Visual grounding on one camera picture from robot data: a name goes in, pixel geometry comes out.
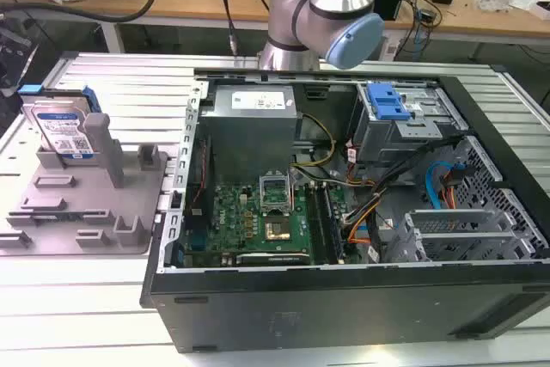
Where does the hard disk in blue carrier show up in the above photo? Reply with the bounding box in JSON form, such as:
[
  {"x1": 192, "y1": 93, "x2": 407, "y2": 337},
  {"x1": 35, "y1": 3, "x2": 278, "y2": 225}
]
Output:
[{"x1": 18, "y1": 85, "x2": 102, "y2": 161}]

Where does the black open PC case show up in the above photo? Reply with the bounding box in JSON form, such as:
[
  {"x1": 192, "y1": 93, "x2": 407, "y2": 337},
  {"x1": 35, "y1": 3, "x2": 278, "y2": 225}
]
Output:
[{"x1": 139, "y1": 66, "x2": 550, "y2": 355}]

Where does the black device with cables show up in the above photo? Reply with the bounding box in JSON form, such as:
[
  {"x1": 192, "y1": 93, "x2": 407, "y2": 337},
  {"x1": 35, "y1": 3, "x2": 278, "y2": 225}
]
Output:
[{"x1": 0, "y1": 22, "x2": 34, "y2": 101}]

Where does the black cable with plug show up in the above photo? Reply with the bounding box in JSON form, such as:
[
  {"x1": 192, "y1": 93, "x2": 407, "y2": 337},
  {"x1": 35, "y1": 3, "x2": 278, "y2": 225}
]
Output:
[{"x1": 217, "y1": 0, "x2": 240, "y2": 57}]

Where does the grey power supply unit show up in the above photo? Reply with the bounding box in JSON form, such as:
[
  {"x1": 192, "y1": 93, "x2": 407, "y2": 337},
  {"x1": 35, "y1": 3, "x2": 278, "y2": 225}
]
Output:
[{"x1": 199, "y1": 85, "x2": 297, "y2": 179}]

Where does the green motherboard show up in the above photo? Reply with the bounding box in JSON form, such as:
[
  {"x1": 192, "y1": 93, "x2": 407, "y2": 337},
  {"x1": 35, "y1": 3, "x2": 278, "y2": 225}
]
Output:
[{"x1": 183, "y1": 180, "x2": 345, "y2": 268}]

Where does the RAM slot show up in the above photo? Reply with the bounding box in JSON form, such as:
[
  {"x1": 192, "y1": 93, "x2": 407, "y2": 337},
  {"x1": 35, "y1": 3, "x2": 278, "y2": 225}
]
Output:
[
  {"x1": 321, "y1": 184, "x2": 346, "y2": 264},
  {"x1": 306, "y1": 182, "x2": 331, "y2": 265}
]

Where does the disk bay with blue latch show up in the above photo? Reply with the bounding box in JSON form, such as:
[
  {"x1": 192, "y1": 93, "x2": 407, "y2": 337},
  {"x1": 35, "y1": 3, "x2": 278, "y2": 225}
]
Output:
[{"x1": 348, "y1": 81, "x2": 469, "y2": 165}]

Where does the locking lever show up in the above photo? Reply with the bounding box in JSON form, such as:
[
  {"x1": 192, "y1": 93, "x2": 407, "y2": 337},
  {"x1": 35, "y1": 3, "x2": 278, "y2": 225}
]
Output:
[{"x1": 289, "y1": 168, "x2": 298, "y2": 224}]

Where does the yellow black wire bundle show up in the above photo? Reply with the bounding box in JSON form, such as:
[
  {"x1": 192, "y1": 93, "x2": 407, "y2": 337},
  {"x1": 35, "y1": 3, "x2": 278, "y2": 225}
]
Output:
[{"x1": 290, "y1": 113, "x2": 337, "y2": 169}]

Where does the orange wire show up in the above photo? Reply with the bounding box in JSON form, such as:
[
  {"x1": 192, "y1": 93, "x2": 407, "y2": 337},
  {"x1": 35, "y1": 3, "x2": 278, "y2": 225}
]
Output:
[{"x1": 442, "y1": 168, "x2": 464, "y2": 218}]

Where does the blue wire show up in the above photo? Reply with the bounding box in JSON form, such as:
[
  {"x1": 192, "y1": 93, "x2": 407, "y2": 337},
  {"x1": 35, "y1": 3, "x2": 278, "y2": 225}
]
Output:
[{"x1": 423, "y1": 161, "x2": 468, "y2": 216}]

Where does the grey parts rack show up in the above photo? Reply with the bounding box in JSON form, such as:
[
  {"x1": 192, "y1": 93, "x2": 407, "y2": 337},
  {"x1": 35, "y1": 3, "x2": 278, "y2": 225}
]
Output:
[{"x1": 0, "y1": 112, "x2": 179, "y2": 258}]

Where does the CPU socket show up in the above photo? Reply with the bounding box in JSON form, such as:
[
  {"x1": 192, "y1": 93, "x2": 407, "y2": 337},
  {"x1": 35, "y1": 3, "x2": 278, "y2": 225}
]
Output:
[{"x1": 263, "y1": 219, "x2": 294, "y2": 243}]

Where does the metal socket cover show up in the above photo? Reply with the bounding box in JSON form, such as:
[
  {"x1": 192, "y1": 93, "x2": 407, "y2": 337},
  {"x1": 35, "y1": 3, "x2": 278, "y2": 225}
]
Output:
[{"x1": 256, "y1": 171, "x2": 291, "y2": 217}]

